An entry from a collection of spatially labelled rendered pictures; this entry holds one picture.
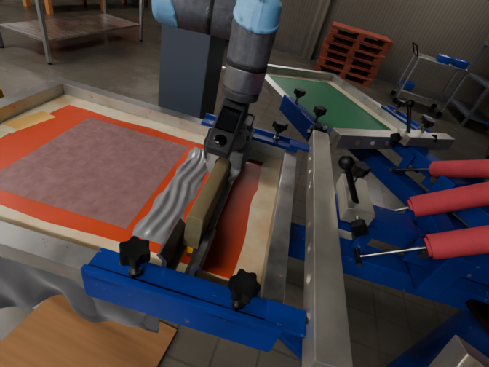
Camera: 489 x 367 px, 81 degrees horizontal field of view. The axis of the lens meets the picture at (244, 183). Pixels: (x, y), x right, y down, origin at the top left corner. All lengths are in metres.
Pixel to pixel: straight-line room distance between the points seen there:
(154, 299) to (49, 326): 1.15
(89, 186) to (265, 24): 0.47
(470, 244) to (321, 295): 0.32
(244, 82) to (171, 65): 0.65
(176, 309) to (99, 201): 0.30
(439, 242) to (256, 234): 0.35
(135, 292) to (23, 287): 0.45
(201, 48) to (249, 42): 0.59
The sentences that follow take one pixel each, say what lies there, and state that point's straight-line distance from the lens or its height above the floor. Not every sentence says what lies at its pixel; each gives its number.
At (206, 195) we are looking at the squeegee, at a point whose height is 1.06.
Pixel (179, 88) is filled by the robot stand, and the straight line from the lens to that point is 1.16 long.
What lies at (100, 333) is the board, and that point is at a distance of 1.53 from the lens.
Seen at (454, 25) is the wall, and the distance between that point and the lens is 7.77.
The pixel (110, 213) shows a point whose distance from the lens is 0.63.
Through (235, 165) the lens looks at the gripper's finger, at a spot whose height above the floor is 1.06.
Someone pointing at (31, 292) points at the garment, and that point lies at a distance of 0.90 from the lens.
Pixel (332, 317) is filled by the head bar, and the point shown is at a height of 1.04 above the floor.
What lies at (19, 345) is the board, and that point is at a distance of 1.59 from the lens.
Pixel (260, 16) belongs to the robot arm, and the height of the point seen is 1.34.
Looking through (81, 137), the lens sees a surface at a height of 0.96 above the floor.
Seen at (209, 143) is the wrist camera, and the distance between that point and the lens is 0.51.
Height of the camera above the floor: 1.40
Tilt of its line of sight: 37 degrees down
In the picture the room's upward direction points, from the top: 16 degrees clockwise
